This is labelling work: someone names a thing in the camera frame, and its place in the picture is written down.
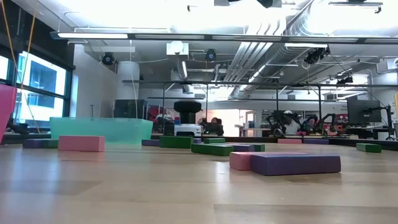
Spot person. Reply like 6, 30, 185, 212
281, 110, 301, 135
201, 117, 224, 137
147, 105, 175, 134

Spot black cabinet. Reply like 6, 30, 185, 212
113, 98, 149, 119

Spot black ceiling camera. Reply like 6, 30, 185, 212
303, 46, 331, 65
336, 75, 354, 85

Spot white ceiling lamp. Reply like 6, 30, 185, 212
165, 40, 190, 56

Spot black background robot arms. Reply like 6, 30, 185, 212
266, 110, 348, 137

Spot small black device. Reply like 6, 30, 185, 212
163, 119, 175, 136

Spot black round ceiling speaker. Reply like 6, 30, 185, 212
101, 52, 116, 66
204, 48, 218, 62

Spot red plastic bin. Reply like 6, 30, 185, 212
0, 83, 19, 146

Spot translucent teal bin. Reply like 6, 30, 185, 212
49, 116, 154, 145

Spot white background table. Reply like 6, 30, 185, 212
234, 124, 272, 138

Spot long ceiling light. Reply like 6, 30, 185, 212
49, 30, 398, 44

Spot large window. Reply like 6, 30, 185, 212
0, 51, 73, 128

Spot orange cable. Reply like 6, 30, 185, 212
2, 0, 42, 134

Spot black overhead camera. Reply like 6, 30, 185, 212
256, 0, 283, 9

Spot black ceiling rail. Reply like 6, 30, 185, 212
328, 0, 384, 14

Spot pink block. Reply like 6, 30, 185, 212
229, 151, 307, 172
57, 134, 106, 153
277, 138, 303, 145

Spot black cylindrical object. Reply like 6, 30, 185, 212
173, 100, 203, 125

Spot black computer monitor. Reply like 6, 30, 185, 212
346, 99, 382, 124

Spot black metal workstation frame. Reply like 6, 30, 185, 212
121, 79, 398, 138

